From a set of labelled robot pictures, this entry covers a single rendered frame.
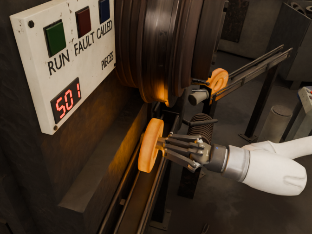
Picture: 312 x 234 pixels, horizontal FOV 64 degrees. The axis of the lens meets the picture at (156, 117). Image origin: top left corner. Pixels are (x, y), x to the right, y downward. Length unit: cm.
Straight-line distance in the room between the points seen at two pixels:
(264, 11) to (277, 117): 200
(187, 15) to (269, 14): 288
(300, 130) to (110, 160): 133
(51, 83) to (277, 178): 56
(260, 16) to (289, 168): 283
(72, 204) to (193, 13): 47
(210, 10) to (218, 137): 158
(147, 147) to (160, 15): 32
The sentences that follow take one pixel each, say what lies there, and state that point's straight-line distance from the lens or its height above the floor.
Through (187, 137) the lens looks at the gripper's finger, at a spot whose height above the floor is 85.
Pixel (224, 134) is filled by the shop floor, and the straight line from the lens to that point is 215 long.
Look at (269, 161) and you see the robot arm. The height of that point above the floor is 88.
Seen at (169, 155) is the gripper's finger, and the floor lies 84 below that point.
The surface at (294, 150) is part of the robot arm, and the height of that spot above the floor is 81.
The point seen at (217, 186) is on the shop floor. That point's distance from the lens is 175.
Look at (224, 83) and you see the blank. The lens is 137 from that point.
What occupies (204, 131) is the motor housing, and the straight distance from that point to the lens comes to 128.
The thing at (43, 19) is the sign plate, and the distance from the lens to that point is 37.
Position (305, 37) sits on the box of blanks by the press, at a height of 58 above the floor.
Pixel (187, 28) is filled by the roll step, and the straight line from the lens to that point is 58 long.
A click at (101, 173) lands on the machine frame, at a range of 60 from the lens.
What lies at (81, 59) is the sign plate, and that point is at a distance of 46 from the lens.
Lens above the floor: 134
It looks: 38 degrees down
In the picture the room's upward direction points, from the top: 5 degrees clockwise
